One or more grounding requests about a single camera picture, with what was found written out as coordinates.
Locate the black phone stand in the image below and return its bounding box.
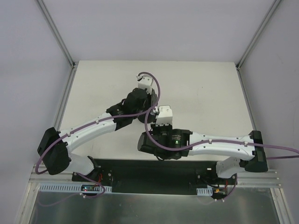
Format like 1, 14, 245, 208
137, 112, 156, 124

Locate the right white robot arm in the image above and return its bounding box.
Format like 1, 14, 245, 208
137, 124, 268, 184

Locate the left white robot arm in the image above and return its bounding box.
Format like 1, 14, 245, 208
35, 88, 160, 182

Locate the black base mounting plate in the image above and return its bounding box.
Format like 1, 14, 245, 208
71, 158, 238, 194

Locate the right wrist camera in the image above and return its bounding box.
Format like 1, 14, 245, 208
152, 105, 173, 126

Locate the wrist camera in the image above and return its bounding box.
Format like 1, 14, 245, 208
136, 74, 153, 92
152, 105, 173, 126

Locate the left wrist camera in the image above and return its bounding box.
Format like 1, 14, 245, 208
136, 74, 153, 92

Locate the right white cable duct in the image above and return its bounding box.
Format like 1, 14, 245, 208
196, 187, 213, 196

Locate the white cable duct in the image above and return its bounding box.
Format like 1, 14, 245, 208
196, 187, 213, 196
39, 183, 103, 194

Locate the front aluminium rail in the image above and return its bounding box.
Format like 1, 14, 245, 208
29, 166, 282, 188

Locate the left white cable duct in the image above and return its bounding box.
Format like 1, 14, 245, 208
39, 183, 103, 194

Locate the left aluminium frame post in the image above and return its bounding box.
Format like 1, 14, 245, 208
35, 0, 77, 69

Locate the aluminium frame post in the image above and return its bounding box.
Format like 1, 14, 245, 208
35, 0, 77, 69
236, 0, 283, 71

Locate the right aluminium frame post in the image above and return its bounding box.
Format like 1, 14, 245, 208
236, 0, 283, 71

